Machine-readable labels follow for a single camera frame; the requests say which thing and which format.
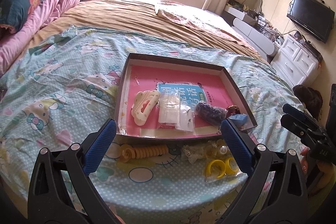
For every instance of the yellow rings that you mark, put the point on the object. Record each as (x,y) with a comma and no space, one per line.
(220,167)

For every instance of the clear plastic packet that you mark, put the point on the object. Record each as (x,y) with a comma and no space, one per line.
(169,106)

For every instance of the blue small box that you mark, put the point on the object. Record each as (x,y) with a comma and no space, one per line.
(239,120)

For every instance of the dark shallow box tray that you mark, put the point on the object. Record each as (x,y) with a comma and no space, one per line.
(183,98)

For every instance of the cream hair claw clip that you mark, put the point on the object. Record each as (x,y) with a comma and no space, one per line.
(144,103)

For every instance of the white drawer cabinet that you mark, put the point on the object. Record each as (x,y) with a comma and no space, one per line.
(295,64)

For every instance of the white dressing table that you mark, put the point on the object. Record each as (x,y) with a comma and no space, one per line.
(246,26)

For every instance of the pearl hair ornament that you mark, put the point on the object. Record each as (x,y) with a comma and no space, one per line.
(216,149)

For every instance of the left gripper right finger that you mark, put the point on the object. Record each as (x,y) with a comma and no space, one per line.
(275,190)

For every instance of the pink quilt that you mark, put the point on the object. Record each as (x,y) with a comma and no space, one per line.
(12,45)

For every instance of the right hand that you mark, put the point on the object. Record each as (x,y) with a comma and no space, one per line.
(308,163)

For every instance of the tan bed blanket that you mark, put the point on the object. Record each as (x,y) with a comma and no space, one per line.
(168,20)

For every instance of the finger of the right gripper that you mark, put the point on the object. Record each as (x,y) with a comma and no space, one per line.
(300,127)
(293,115)

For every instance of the pink book in tray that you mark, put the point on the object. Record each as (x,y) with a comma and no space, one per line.
(178,98)

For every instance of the black television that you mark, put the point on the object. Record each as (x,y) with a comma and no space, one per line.
(312,16)

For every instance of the small clear earring bag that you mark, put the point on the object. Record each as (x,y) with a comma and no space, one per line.
(185,119)

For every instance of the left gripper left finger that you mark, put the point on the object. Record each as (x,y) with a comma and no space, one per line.
(60,188)

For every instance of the dark blue bead bag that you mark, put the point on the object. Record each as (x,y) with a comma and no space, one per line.
(211,114)

